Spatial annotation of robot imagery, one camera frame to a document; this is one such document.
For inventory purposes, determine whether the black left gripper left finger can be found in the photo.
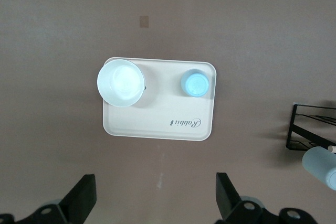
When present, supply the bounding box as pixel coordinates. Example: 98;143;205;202
58;173;97;224

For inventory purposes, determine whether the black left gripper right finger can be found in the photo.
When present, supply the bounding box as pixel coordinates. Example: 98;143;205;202
215;172;263;224

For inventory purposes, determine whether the tall grey cup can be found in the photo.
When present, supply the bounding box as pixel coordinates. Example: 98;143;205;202
301;145;336;192

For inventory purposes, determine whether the beige rectangular Rabbit tray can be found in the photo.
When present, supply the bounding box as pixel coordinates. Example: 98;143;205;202
102;56;217;143

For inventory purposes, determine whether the light blue cup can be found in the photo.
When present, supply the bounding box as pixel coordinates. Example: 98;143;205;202
180;69;211;98

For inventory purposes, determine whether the large white cup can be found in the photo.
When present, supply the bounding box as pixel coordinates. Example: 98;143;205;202
97;59;145;108

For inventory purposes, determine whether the black wire cup rack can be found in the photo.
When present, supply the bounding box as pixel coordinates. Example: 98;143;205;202
285;102;336;154

